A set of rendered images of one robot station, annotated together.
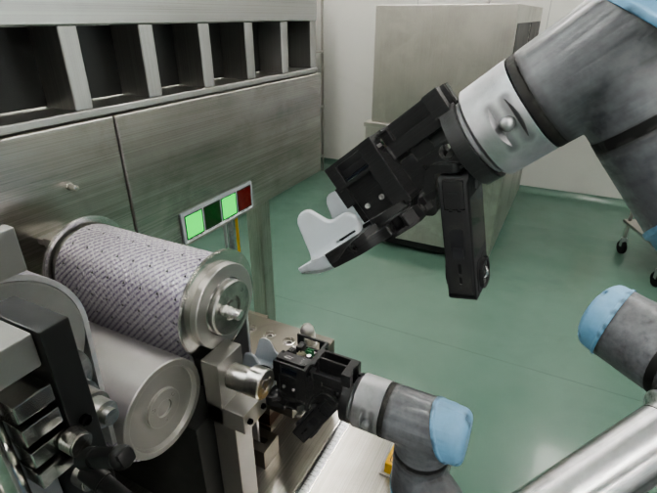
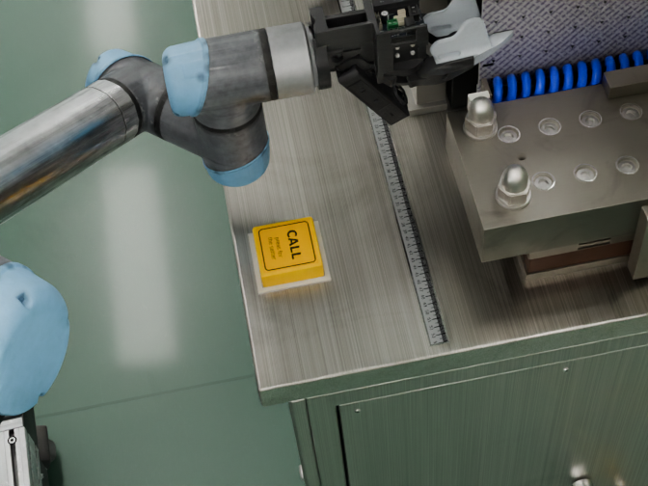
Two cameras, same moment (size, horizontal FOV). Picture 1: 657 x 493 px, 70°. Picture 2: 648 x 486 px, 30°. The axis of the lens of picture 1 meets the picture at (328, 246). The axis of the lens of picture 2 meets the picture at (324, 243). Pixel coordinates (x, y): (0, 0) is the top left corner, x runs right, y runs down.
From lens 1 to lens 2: 140 cm
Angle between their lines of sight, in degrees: 94
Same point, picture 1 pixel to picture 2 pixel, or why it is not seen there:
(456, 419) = (175, 49)
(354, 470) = (350, 207)
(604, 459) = (20, 134)
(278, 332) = (580, 186)
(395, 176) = not seen: outside the picture
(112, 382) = not seen: outside the picture
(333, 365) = (343, 17)
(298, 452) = (433, 183)
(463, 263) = not seen: outside the picture
